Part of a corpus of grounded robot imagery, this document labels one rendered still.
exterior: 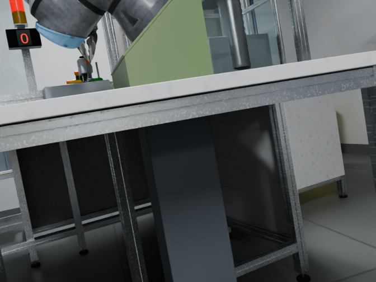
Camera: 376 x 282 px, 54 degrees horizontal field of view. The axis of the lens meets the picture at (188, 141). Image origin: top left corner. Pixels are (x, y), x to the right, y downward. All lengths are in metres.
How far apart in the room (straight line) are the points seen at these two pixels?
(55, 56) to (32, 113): 3.91
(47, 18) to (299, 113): 1.99
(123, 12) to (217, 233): 0.58
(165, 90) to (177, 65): 0.21
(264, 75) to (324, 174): 2.14
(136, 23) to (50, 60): 3.65
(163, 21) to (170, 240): 0.51
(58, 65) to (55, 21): 3.54
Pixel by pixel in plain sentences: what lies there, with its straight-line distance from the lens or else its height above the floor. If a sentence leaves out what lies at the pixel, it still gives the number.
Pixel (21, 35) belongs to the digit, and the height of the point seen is 1.21.
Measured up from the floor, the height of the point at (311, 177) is 0.23.
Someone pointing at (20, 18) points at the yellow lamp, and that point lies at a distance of 1.63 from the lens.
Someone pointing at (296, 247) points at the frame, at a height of 0.16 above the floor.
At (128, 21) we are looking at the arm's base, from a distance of 0.94.
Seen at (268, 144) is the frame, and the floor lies 0.60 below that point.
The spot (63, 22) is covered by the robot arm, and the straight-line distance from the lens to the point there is 0.98.
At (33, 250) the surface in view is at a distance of 2.69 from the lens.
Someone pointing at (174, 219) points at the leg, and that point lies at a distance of 0.89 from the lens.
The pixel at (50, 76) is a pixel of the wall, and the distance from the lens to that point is 4.50.
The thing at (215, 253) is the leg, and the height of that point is 0.45.
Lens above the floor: 0.79
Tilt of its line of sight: 4 degrees down
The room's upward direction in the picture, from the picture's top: 10 degrees counter-clockwise
